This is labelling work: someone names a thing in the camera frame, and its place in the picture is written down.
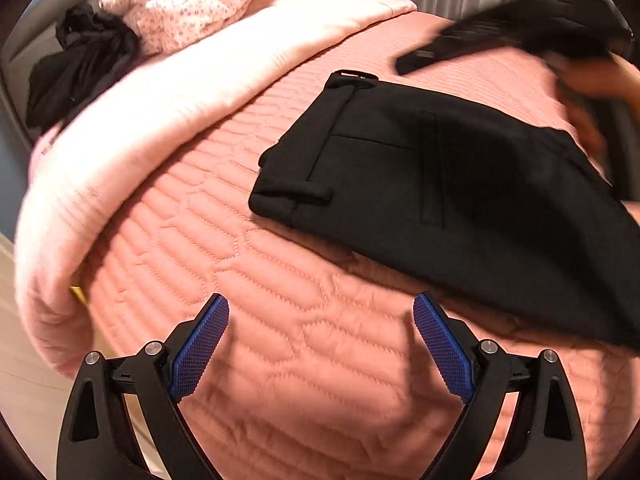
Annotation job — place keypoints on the black pants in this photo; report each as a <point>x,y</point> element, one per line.
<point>450,200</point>

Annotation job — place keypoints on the floral pink pillow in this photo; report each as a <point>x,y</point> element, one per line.
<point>200,0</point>

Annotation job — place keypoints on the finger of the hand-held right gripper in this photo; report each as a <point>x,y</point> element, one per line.
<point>450,42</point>

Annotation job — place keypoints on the salmon quilted bedspread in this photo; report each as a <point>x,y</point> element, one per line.
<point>300,310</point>

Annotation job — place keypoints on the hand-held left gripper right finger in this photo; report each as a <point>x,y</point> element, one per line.
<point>442,345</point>

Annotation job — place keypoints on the light pink blanket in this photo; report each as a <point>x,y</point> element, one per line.
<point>150,110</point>

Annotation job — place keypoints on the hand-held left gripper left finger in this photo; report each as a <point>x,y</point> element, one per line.
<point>200,345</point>

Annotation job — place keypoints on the black cloth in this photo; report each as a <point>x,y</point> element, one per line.
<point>85,60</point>

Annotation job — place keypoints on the person's right hand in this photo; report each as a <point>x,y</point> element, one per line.
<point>595,95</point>

